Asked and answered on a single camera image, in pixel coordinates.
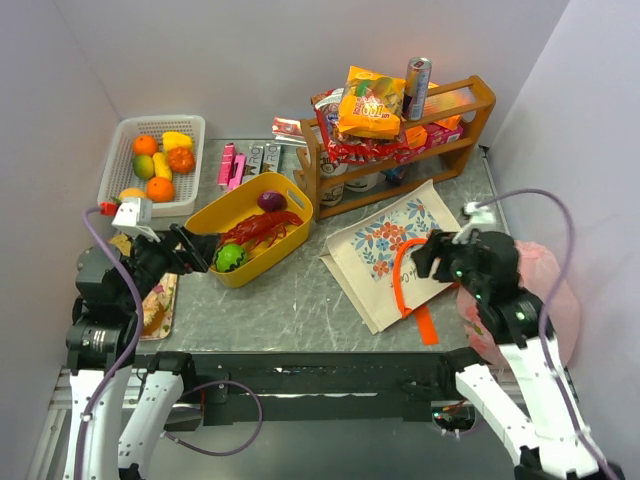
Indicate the white plastic fruit basket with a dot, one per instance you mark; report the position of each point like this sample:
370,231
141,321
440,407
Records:
119,175

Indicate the toy mango green yellow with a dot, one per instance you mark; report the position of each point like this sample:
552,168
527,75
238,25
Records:
143,167

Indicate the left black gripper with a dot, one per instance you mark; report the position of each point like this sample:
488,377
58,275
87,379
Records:
181,247

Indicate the red silver foil packet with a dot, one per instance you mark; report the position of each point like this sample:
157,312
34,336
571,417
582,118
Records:
287,132

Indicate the green toy watermelon ball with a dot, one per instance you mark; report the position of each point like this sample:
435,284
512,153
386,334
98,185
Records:
230,257

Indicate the yellow toy pepper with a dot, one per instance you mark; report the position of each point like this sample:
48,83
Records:
173,139

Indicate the white cup on shelf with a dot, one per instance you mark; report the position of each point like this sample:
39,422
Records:
363,183

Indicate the floral canvas tote bag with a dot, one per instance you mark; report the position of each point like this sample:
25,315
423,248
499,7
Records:
371,261

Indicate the orange box on shelf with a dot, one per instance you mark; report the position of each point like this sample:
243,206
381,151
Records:
416,138

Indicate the orange yellow snack bag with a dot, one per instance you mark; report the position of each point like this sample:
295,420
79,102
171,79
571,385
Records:
371,105

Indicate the floral serving tray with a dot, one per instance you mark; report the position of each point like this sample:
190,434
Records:
158,308

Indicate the purple toy onion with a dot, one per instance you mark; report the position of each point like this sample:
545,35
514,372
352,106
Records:
272,201

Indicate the pink box on shelf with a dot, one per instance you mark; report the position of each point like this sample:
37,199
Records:
438,135

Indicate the wooden shelf rack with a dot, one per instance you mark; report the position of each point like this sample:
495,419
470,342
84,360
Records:
455,155

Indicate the red snack bag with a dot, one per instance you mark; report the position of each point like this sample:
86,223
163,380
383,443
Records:
344,148

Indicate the orange toy tangerine top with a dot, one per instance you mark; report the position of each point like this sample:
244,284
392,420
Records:
145,145

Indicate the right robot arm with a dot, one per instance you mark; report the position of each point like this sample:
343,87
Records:
546,438

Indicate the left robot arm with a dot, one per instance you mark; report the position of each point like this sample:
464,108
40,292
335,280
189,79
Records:
107,322

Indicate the orange toy tangerine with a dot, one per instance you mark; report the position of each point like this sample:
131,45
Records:
160,190
145,145

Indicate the red toy lobster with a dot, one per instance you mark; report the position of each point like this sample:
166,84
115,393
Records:
255,229

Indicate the pink candy box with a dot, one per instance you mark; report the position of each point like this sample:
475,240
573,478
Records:
231,171

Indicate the orange toy tangerine bottom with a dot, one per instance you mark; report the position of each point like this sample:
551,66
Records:
160,190

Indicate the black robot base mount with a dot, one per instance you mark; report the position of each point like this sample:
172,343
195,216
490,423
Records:
300,386

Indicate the yellow plastic tub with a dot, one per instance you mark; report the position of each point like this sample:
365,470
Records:
291,226

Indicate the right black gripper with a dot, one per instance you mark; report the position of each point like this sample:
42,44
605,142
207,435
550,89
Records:
441,256

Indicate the yellow toy banana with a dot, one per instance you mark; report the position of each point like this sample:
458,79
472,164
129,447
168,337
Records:
161,166

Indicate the silver blue drink can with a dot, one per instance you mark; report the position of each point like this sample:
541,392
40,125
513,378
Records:
416,87

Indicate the small orange toy pumpkin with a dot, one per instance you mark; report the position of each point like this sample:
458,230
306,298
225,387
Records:
181,160

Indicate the silver chocolate bar box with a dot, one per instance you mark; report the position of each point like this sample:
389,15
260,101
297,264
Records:
262,158

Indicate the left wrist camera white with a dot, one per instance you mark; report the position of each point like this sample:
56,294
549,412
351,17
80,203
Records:
133,217

